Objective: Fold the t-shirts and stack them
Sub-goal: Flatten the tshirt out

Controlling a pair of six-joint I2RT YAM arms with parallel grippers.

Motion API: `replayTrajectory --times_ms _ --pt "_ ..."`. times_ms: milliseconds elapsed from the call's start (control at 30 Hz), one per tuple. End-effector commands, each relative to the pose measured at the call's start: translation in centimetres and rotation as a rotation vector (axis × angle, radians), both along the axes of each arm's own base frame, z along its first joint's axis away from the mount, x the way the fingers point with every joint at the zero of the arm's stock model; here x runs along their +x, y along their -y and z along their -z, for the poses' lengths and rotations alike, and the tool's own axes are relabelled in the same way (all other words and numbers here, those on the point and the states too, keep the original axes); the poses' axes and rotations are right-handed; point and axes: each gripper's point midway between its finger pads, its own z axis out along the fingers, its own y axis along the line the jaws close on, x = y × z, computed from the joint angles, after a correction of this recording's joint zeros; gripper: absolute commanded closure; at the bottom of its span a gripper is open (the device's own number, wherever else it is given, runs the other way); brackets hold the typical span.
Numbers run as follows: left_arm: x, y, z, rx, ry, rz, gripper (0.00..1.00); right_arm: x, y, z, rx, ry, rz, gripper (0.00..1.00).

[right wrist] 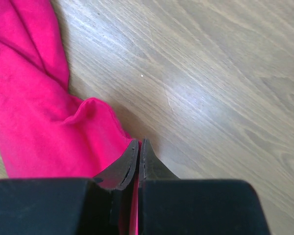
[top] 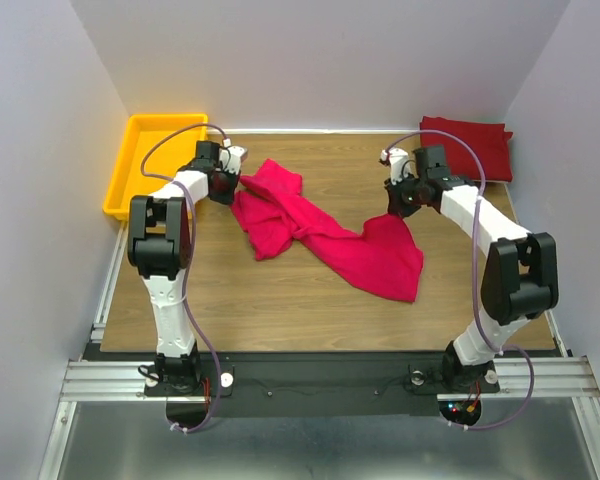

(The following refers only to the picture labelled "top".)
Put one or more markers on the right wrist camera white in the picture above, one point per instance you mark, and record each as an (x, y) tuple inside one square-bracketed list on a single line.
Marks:
[(398, 162)]

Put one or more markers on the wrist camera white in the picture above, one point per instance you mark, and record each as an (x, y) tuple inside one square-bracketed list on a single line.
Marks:
[(398, 162), (231, 159)]

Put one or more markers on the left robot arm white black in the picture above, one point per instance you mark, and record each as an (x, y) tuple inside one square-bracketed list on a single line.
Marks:
[(161, 247)]

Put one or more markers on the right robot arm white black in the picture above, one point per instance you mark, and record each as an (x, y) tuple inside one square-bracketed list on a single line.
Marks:
[(520, 280)]

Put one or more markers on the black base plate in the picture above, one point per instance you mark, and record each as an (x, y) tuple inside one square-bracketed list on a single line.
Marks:
[(318, 384)]

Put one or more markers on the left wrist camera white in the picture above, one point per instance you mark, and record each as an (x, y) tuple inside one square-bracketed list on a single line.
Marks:
[(231, 159)]

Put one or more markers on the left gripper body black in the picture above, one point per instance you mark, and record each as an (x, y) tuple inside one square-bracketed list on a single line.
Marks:
[(227, 182)]

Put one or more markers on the yellow plastic tray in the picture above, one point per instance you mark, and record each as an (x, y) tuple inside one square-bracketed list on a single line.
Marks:
[(142, 132)]

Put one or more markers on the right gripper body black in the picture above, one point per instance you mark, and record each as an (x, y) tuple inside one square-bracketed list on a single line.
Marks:
[(407, 196)]

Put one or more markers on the pink red t shirt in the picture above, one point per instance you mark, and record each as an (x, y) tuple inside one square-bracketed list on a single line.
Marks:
[(383, 259)]

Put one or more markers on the aluminium rail frame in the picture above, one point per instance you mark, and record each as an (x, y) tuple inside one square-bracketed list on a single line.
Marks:
[(106, 428)]

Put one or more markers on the folded dark red shirt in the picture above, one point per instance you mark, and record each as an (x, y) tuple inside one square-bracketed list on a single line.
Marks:
[(490, 143)]

